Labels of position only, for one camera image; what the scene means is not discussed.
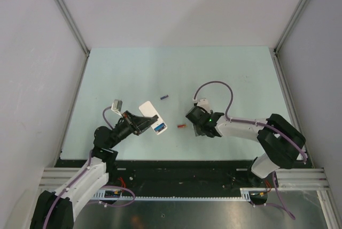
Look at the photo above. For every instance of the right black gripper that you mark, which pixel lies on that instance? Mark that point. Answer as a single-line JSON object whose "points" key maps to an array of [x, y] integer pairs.
{"points": [[197, 130]]}

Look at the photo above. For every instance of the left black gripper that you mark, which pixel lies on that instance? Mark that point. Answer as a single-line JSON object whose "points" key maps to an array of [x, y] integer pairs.
{"points": [[139, 123]]}

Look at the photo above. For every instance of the red white remote control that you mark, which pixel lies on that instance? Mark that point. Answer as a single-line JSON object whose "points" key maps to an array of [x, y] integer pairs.
{"points": [[148, 111]]}

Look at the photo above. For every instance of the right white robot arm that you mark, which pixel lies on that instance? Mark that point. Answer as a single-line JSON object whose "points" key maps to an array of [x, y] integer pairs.
{"points": [[281, 142]]}

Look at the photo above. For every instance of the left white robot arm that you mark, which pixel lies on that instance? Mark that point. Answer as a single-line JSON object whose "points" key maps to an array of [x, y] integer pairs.
{"points": [[59, 208]]}

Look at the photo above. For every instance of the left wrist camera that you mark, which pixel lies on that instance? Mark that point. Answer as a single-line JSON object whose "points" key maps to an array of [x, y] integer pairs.
{"points": [[117, 106]]}

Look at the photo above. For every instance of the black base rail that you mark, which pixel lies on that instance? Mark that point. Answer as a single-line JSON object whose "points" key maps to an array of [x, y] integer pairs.
{"points": [[177, 178]]}

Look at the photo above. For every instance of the slotted cable duct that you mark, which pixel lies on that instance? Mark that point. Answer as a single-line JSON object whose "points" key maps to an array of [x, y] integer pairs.
{"points": [[110, 195]]}

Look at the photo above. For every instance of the left aluminium frame post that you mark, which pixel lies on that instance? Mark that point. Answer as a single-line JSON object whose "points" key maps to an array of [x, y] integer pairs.
{"points": [[65, 12]]}

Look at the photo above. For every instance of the aluminium frame post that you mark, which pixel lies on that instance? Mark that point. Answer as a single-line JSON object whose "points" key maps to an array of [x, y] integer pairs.
{"points": [[65, 12], [294, 18]]}

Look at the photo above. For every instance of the right aluminium frame post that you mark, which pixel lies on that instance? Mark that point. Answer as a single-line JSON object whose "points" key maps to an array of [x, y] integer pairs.
{"points": [[294, 18]]}

